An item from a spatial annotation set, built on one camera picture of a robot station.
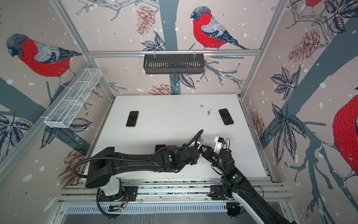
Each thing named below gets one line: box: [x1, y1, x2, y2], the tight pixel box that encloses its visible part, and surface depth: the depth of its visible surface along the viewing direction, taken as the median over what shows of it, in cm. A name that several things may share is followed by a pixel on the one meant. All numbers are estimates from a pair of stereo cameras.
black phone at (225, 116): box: [218, 108, 235, 126], surface depth 109 cm
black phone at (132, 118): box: [125, 111, 139, 127], surface depth 108 cm
